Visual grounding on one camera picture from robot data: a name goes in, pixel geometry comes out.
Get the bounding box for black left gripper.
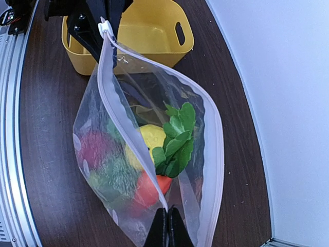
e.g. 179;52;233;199
44;0;133;62

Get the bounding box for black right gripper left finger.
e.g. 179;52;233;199
144;208;168;247

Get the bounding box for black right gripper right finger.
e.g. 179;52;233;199
168;206;194;247

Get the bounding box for light green toy lettuce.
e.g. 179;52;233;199
87;156;140;208

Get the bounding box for dark green carrot leaves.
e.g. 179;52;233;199
152;102;196;179

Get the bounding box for clear zip top bag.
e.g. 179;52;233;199
72;19;224;246

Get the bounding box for yellow toy lemon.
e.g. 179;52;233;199
124;125;167;170

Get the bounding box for red toy apple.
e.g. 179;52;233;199
73;130;120;170

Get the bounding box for orange toy carrot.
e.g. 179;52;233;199
133;171;172;209

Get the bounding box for yellow plastic basket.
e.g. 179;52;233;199
62;1;194;76

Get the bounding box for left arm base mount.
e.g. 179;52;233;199
1;0;36;35

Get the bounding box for aluminium front rail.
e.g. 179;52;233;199
1;1;42;246

